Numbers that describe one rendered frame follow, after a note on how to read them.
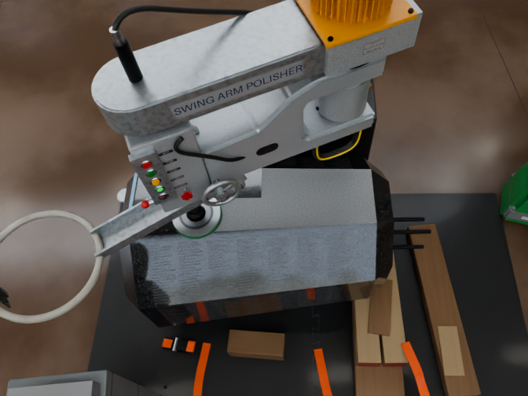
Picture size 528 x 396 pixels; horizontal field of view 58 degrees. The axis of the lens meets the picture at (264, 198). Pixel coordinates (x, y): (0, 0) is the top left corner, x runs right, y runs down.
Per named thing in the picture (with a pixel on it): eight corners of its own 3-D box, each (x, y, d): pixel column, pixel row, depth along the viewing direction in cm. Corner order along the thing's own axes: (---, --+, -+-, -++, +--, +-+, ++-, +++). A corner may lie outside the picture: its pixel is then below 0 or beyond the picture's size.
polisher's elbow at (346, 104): (311, 86, 186) (312, 49, 168) (361, 82, 185) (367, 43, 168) (317, 126, 176) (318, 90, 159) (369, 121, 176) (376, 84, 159)
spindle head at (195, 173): (236, 141, 194) (218, 60, 155) (255, 184, 184) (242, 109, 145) (152, 171, 190) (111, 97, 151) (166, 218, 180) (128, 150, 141)
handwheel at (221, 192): (235, 177, 183) (230, 155, 170) (244, 199, 178) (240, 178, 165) (198, 192, 181) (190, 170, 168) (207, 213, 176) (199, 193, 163)
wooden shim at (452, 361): (437, 326, 256) (437, 325, 255) (456, 326, 255) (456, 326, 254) (444, 375, 244) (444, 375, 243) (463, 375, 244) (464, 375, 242)
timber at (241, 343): (229, 356, 264) (226, 351, 253) (232, 334, 269) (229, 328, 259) (284, 361, 260) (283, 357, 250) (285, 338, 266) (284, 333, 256)
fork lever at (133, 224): (233, 148, 196) (229, 143, 191) (250, 186, 187) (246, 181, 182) (94, 227, 205) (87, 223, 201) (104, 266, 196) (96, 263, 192)
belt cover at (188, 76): (375, 5, 163) (382, -39, 149) (412, 55, 152) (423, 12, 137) (103, 100, 152) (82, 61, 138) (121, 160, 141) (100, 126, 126)
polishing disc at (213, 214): (229, 203, 210) (229, 202, 209) (206, 244, 202) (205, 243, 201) (188, 186, 216) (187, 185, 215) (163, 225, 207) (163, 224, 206)
